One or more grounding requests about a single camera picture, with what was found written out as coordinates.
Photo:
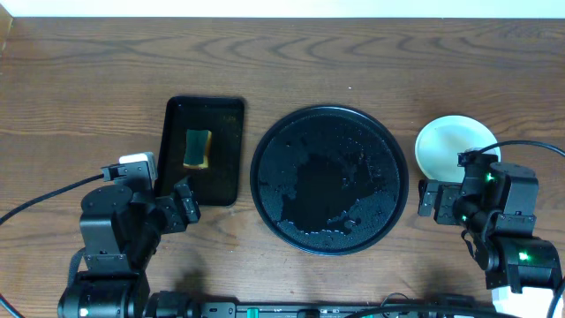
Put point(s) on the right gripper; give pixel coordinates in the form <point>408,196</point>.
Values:
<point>448,193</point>

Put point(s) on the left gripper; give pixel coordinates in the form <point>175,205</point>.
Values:
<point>186,205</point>

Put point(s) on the light blue plate front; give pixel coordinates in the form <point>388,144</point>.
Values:
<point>440,141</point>

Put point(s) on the orange green scrub sponge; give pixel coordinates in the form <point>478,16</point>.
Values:
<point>197,148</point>

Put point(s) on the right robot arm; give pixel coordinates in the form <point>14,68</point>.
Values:
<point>494,205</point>

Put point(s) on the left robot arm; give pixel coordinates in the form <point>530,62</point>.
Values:
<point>122,226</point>

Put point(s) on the black rectangular tray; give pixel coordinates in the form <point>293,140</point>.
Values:
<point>224,118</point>

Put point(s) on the black round tray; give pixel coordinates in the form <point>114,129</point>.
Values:
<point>329,180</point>

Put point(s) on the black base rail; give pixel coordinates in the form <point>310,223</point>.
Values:
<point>394,310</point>

